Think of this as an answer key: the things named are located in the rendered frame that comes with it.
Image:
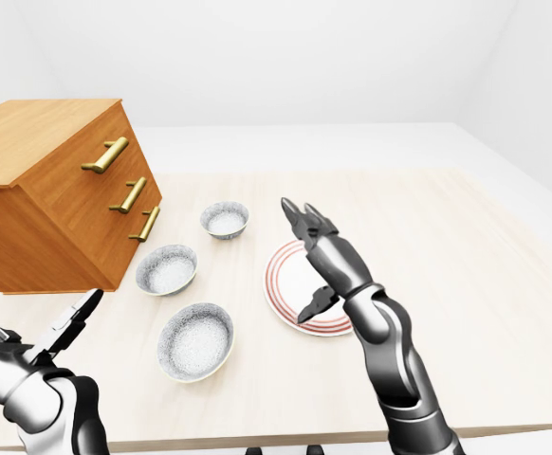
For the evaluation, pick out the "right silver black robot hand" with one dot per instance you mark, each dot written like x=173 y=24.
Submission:
x=340 y=258

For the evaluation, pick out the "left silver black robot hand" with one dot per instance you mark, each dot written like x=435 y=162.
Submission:
x=5 y=351

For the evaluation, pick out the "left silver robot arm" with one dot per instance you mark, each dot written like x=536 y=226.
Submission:
x=62 y=417

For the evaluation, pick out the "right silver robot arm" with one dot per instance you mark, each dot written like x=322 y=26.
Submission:
x=394 y=360

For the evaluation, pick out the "white plate with red rings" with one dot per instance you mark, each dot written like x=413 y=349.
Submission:
x=288 y=279

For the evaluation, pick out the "small patterned bowl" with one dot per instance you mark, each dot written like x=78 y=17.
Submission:
x=224 y=222

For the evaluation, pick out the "large patterned bowl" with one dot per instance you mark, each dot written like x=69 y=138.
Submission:
x=194 y=343

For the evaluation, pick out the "medium patterned bowl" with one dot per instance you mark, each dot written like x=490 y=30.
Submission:
x=167 y=272

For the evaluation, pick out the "small wooden drawer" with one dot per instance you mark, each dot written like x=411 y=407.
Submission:
x=124 y=251

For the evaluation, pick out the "medium wooden drawer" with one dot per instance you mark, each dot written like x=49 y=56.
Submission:
x=107 y=223

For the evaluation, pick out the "large wooden drawer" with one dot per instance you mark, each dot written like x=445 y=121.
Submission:
x=67 y=189

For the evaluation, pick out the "small dark shape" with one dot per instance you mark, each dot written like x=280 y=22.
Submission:
x=315 y=449
x=253 y=451

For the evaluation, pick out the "wooden cabinet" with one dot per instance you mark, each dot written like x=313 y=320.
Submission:
x=29 y=137

